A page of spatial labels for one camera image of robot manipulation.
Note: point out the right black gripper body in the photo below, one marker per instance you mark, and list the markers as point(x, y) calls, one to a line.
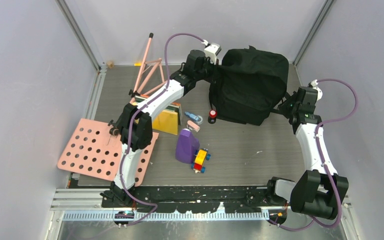
point(289, 105)

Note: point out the red cap black bottle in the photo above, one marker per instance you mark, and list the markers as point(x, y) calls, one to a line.
point(212, 117)

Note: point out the orange book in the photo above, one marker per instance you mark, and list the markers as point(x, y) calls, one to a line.
point(178, 107)

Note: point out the purple stapler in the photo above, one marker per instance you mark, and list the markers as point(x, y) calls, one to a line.
point(186, 147)

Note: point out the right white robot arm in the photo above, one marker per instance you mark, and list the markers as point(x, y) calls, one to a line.
point(320, 189)

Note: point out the dark green book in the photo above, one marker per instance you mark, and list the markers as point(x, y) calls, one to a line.
point(141, 98)

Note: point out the aluminium frame rail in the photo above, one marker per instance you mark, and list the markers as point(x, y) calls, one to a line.
point(78, 214)

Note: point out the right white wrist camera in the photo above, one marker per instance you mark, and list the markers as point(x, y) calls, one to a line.
point(315, 85)

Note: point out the yellow book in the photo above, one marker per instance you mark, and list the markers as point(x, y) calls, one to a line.
point(167, 121)

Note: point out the pink perforated stand board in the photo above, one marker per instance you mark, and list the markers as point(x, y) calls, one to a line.
point(94, 152)

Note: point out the colourful toy block car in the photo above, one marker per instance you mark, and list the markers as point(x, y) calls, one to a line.
point(200, 156)

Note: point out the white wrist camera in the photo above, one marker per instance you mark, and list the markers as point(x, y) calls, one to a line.
point(211, 51)
point(315, 85)

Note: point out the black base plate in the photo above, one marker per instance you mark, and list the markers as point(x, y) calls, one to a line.
point(195, 199)

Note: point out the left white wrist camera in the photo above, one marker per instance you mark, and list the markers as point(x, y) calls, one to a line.
point(211, 51)

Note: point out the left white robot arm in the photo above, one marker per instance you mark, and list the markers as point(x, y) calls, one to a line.
point(134, 125)

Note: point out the black backpack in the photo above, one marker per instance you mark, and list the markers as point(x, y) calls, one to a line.
point(248, 84)

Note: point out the blue correction tape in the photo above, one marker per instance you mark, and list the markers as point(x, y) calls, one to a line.
point(195, 118)

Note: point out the pink eraser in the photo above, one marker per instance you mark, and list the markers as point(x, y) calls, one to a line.
point(192, 126)

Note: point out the pink tripod stand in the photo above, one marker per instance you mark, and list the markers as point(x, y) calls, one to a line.
point(147, 68)

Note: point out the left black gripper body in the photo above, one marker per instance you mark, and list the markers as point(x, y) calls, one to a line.
point(208, 71)

